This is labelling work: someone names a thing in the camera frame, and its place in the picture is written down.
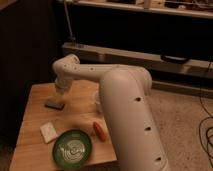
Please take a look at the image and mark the white sponge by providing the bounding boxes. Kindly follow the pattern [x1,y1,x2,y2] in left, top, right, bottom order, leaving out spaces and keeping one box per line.
[40,122,58,143]

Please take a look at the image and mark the upper wooden shelf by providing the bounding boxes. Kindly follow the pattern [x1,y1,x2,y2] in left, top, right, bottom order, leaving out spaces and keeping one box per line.
[56,0,213,19]

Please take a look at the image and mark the orange carrot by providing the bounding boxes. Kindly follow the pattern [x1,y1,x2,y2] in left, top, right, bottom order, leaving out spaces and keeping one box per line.
[93,122,107,142]

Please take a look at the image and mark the long white shelf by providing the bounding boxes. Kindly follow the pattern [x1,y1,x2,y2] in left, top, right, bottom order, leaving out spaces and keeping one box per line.
[62,43,213,99]

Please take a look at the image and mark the wooden table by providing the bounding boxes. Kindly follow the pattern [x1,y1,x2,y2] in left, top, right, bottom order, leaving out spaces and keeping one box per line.
[9,80,119,171]

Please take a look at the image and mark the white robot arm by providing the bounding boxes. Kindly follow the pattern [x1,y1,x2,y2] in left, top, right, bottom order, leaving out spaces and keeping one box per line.
[53,54,171,171]

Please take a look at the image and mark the metal pole stand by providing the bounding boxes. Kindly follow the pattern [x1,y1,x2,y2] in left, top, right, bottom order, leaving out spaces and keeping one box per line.
[63,0,76,46]

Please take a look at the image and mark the green patterned plate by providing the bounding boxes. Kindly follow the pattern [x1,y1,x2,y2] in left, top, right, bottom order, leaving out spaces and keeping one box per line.
[52,129,92,170]

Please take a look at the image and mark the black object on shelf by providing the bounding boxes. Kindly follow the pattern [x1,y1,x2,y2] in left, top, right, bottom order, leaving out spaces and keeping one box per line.
[160,55,189,64]

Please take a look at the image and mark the black cables on floor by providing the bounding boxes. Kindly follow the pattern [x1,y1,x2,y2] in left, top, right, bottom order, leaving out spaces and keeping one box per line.
[198,59,213,160]

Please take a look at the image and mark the dark grey eraser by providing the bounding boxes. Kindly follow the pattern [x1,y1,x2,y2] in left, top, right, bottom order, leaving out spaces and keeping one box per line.
[45,100,65,110]

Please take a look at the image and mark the white paper cup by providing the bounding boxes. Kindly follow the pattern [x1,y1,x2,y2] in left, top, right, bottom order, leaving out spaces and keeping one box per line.
[94,92,102,113]

